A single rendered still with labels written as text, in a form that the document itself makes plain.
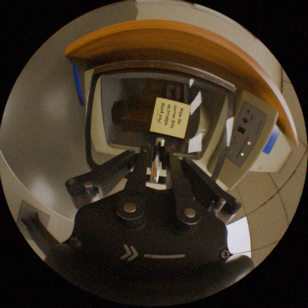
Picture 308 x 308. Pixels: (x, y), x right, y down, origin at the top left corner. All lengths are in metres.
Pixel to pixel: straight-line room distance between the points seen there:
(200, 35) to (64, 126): 0.37
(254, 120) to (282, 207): 1.30
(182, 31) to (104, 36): 0.14
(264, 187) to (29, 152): 1.78
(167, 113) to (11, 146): 0.34
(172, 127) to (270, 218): 1.56
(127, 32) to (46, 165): 0.33
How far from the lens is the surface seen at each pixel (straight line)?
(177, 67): 0.25
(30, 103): 0.26
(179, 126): 0.21
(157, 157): 0.16
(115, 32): 0.24
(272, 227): 1.59
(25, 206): 1.38
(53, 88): 0.29
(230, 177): 0.38
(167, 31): 0.22
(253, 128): 0.32
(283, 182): 1.48
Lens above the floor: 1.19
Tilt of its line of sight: 1 degrees down
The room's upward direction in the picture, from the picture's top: 98 degrees clockwise
